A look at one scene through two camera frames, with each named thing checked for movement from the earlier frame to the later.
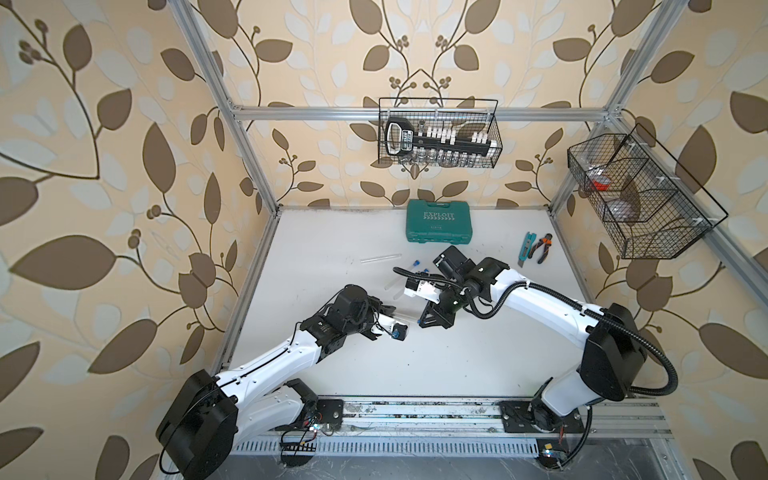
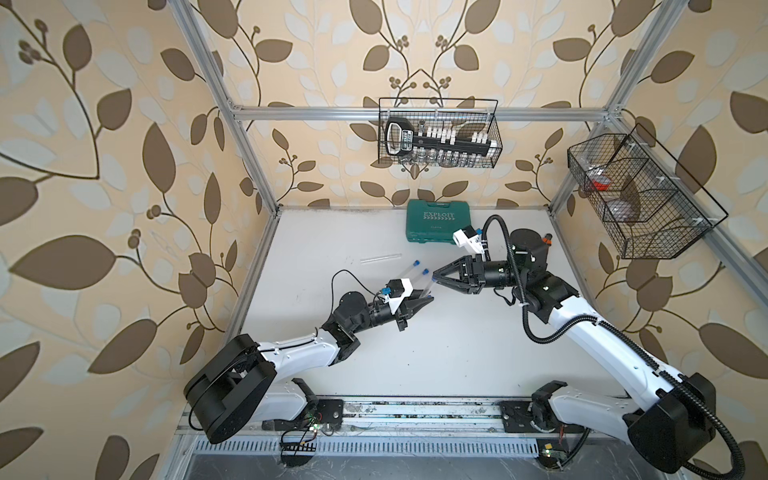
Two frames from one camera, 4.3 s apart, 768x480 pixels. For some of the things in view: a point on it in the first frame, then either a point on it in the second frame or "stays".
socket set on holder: [437, 144] stays
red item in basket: [600, 186] stays
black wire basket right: [648, 205] stays
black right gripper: [439, 317] -> [476, 275]
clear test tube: [378, 258] stays
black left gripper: [377, 306] -> [408, 310]
